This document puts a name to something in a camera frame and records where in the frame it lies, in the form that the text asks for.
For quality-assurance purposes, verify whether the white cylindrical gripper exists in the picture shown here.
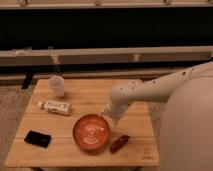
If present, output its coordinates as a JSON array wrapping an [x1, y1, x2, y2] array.
[[100, 101, 133, 126]]

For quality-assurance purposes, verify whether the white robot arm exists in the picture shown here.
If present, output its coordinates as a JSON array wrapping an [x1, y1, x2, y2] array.
[[104, 61, 213, 171]]

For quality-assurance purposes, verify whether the orange bowl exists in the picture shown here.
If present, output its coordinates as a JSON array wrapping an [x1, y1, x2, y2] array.
[[73, 114, 110, 151]]

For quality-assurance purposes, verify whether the translucent plastic cup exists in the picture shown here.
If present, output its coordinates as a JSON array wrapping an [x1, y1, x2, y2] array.
[[48, 75, 64, 97]]

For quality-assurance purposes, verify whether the white plastic bottle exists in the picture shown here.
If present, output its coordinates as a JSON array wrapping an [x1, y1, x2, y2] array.
[[38, 100, 71, 116]]

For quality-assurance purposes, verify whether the black rectangular pouch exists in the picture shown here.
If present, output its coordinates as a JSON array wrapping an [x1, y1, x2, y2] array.
[[24, 131, 51, 148]]

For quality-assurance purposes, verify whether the long wooden bench rail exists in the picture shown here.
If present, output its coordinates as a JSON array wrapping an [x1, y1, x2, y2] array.
[[0, 46, 213, 66]]

